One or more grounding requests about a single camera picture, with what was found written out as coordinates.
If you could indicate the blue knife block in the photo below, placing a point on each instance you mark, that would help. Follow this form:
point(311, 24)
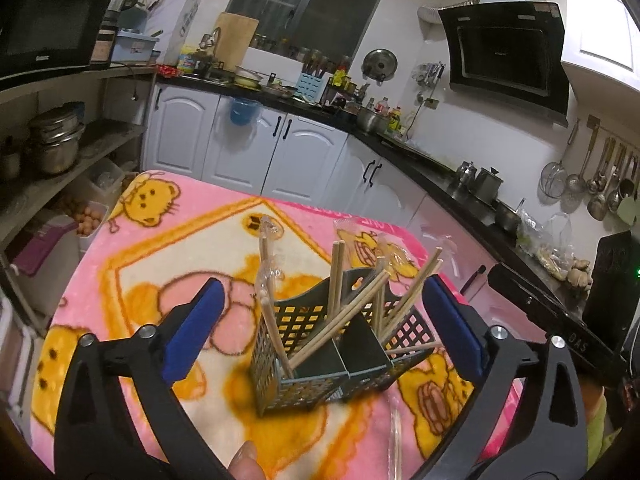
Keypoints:
point(311, 87)

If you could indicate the bunch of wooden chopsticks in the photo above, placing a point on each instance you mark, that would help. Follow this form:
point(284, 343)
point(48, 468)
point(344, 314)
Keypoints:
point(336, 280)

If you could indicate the steel saucepan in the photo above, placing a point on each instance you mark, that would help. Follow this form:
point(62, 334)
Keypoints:
point(507, 217)

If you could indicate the light blue plastic box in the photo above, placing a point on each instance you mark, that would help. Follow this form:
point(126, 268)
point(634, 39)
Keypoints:
point(132, 47)

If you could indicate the ginger root pile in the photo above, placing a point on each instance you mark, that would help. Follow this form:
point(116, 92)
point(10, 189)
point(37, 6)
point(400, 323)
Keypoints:
point(580, 275)

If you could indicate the pile of brown eggs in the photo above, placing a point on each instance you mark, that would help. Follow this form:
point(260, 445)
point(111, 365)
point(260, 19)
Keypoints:
point(87, 217)

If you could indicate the clear plastic sleeve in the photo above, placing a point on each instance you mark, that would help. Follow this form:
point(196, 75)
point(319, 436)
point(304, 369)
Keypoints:
point(396, 440)

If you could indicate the wall utensil rack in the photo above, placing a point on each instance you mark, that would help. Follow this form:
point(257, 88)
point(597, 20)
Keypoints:
point(430, 74)

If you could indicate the black microwave oven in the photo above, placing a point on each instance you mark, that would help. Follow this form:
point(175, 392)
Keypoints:
point(50, 25)

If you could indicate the stack of bowls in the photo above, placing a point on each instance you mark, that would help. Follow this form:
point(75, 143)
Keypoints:
point(247, 79)

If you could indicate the person's left hand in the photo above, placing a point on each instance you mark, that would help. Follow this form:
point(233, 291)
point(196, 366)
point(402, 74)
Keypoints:
point(247, 467)

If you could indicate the yellow-green cloth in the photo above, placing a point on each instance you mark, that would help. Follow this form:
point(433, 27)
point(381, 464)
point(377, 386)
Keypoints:
point(597, 435)

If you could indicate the clear plastic wrapper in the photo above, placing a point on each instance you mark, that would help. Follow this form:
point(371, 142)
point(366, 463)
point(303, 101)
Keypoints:
point(370, 240)

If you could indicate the wooden cutting board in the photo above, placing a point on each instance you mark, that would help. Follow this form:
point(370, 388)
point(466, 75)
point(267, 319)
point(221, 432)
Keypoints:
point(237, 40)

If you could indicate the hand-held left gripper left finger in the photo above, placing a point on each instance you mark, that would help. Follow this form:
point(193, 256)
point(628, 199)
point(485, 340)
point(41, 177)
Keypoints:
point(195, 330)

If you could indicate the yellow dish soap bottle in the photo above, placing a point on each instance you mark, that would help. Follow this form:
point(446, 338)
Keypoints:
point(187, 60)

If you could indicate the steel pot lid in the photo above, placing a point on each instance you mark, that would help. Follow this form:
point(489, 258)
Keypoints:
point(380, 64)

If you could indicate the stainless steel pots on shelf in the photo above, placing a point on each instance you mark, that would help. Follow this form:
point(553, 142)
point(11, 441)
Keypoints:
point(57, 152)

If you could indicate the blue hanging basin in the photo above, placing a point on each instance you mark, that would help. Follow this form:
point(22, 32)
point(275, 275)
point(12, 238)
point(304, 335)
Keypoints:
point(244, 112)

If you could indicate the white lower kitchen cabinets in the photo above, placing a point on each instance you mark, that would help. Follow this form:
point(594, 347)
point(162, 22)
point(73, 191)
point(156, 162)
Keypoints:
point(180, 130)

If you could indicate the black range hood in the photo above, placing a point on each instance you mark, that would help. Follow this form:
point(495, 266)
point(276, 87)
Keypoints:
point(500, 55)

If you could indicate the clear plastic bags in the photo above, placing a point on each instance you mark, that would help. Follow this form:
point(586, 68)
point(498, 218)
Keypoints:
point(555, 232)

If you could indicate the white upper cabinet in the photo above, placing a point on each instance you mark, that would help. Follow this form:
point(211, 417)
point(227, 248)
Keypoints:
point(600, 35)

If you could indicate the row of hanging kitchen ladles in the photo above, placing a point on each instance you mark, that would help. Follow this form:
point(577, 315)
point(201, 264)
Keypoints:
point(597, 200)

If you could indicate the row of spice jars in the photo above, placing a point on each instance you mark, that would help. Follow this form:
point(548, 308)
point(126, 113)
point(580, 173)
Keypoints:
point(280, 42)

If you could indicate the cluster of condiment bottles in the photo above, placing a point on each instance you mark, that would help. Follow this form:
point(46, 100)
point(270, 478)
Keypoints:
point(395, 120)

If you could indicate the pink storage box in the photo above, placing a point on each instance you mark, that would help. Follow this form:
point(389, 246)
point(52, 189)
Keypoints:
point(37, 252)

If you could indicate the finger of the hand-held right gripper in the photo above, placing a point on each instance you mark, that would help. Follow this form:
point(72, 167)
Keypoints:
point(550, 312)

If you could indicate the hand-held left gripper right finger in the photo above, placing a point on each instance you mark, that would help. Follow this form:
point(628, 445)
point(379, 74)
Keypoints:
point(455, 330)

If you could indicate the wooden shelf unit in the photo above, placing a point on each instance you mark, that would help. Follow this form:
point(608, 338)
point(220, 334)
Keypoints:
point(100, 137)

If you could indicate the steel mixing bowl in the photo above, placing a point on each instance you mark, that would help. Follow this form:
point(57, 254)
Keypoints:
point(371, 121)

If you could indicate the wall power outlet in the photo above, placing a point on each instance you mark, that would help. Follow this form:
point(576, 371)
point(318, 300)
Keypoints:
point(432, 104)

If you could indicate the dark kitchen window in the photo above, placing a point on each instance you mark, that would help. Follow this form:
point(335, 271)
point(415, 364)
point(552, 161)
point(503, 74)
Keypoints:
point(310, 10)

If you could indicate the small steel pot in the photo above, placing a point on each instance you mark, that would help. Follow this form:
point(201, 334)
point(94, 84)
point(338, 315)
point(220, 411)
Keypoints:
point(10, 160)

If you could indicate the grey plastic utensil basket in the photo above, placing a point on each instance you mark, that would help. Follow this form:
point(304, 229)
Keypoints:
point(360, 345)

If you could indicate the pink printed blanket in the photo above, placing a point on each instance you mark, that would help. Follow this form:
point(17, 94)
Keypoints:
point(150, 260)

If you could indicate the small steel kettle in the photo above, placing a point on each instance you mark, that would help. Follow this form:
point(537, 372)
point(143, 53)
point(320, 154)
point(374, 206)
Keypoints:
point(465, 177)

